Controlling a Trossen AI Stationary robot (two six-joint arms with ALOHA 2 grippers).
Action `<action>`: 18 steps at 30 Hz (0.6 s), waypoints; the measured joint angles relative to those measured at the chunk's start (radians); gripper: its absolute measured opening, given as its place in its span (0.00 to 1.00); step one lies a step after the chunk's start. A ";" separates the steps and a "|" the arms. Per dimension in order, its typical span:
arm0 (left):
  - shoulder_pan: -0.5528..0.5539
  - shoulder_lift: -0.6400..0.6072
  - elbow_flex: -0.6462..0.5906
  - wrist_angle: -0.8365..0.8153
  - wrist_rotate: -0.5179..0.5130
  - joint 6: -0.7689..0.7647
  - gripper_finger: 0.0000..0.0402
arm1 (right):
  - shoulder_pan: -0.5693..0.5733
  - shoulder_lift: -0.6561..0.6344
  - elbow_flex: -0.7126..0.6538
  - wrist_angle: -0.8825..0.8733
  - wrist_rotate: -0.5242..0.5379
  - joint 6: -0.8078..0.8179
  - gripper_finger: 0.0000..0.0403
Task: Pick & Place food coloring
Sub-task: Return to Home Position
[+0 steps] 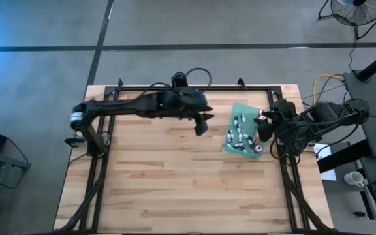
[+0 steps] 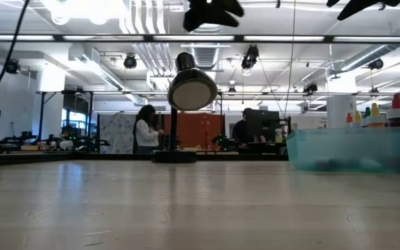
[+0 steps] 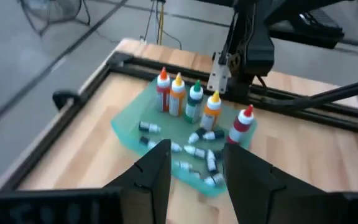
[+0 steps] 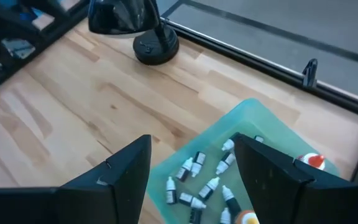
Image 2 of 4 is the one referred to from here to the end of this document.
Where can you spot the black ceiling spotlight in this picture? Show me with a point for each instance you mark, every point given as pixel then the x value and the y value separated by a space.
pixel 130 61
pixel 12 66
pixel 375 64
pixel 310 88
pixel 250 57

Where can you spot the green plastic sheet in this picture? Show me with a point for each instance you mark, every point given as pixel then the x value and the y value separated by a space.
pixel 342 149

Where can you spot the grey patterned partition panel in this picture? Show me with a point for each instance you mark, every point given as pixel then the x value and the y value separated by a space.
pixel 116 133

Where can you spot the black scaffold frame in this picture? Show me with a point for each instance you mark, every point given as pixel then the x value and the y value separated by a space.
pixel 41 118

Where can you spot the large orange-red coloring bottle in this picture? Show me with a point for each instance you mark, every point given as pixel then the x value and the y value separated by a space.
pixel 349 118

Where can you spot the person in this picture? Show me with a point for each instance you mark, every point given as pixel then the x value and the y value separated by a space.
pixel 146 135
pixel 240 132

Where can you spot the black computer monitor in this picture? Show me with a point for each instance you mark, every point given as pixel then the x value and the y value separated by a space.
pixel 262 125

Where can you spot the black overhead light beam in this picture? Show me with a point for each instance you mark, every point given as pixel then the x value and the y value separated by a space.
pixel 148 38

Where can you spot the background black robot arm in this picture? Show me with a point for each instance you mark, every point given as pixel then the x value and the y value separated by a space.
pixel 23 138

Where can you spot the black vase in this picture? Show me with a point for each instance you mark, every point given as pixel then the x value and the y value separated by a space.
pixel 191 95

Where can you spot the orange figurine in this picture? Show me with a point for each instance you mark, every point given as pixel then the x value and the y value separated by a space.
pixel 206 132

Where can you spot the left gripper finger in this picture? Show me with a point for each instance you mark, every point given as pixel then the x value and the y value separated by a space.
pixel 224 22
pixel 231 7

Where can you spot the orange partition panel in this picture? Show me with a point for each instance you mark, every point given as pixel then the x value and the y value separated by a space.
pixel 189 128

